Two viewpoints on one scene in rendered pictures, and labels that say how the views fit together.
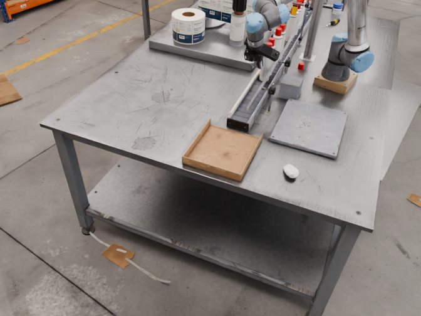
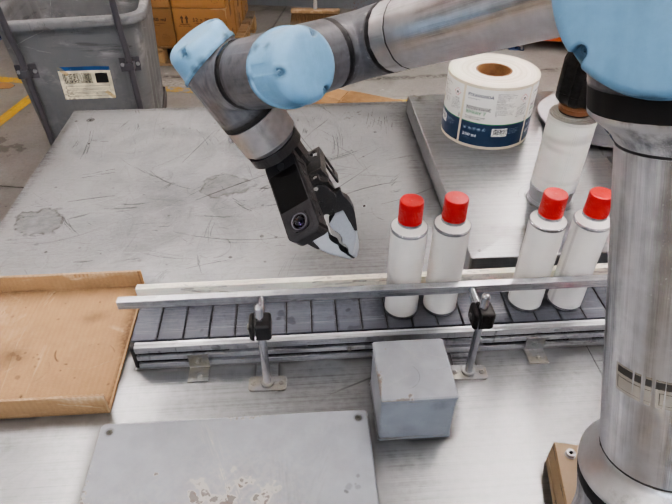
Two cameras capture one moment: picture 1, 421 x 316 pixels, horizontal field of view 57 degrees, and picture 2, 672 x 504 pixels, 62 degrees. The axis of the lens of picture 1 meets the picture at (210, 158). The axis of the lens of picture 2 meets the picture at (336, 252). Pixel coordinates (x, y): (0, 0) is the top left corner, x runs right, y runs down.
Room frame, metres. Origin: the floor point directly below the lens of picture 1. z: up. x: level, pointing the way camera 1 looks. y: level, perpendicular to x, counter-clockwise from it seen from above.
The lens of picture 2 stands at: (1.49, -0.78, 1.51)
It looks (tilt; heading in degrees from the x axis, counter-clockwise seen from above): 40 degrees down; 65
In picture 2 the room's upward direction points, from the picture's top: straight up
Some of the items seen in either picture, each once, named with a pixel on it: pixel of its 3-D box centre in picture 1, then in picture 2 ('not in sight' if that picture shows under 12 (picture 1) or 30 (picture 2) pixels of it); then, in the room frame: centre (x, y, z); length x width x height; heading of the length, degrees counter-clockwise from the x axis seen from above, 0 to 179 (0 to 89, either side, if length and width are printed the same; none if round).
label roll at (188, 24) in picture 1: (188, 26); (488, 100); (2.32, 0.17, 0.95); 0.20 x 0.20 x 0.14
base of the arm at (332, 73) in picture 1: (337, 67); not in sight; (1.94, -0.66, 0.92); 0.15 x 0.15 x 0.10
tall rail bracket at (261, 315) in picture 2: (266, 97); (262, 335); (1.62, -0.26, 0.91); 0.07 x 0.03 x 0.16; 69
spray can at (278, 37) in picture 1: (276, 46); (538, 251); (2.03, -0.33, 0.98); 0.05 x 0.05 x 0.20
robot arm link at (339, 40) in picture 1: (343, 47); not in sight; (1.93, -0.66, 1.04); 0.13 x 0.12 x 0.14; 19
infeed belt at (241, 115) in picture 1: (283, 51); (652, 303); (2.23, -0.41, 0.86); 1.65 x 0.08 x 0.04; 159
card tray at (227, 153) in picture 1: (223, 147); (28, 339); (1.30, -0.06, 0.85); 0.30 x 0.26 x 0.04; 159
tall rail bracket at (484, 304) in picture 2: (282, 69); (471, 325); (1.90, -0.37, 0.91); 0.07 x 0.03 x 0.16; 69
